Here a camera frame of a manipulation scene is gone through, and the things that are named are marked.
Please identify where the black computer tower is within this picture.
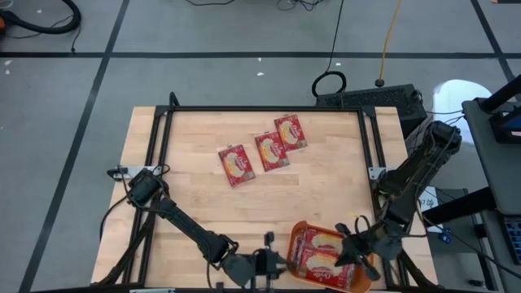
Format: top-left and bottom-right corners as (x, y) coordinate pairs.
(315, 84), (428, 139)

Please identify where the black left arm base cable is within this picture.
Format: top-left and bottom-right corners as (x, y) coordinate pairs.
(99, 189), (138, 242)

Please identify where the black monitor pole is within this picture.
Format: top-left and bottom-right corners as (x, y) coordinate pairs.
(479, 75), (521, 113)

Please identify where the black keyboard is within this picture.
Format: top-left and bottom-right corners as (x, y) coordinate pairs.
(502, 215), (521, 265)

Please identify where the grey side desk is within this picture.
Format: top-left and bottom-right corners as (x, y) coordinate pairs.
(462, 97), (521, 216)

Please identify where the white paper label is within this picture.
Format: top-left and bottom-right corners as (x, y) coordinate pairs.
(418, 186), (440, 212)

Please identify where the black coiled floor cable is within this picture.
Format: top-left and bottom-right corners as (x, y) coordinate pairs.
(311, 0), (348, 98)

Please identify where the black desk beam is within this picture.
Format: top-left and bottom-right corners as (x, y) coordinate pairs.
(421, 186), (498, 229)

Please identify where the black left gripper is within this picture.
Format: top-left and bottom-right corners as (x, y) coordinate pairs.
(222, 231), (292, 289)

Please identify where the dark device with blue screen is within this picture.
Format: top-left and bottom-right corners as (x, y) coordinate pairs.
(488, 109), (521, 144)

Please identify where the black vacuum hose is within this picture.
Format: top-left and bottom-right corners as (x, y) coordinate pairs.
(0, 0), (81, 36)

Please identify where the black metal table frame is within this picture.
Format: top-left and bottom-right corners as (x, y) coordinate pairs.
(95, 91), (439, 293)

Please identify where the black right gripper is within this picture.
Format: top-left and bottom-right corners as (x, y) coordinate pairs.
(334, 222), (404, 282)

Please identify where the yellow cable with black plug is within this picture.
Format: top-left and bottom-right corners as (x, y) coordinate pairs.
(374, 0), (404, 89)

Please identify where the orange plastic basket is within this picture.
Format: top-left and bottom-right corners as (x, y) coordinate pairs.
(286, 221), (374, 293)

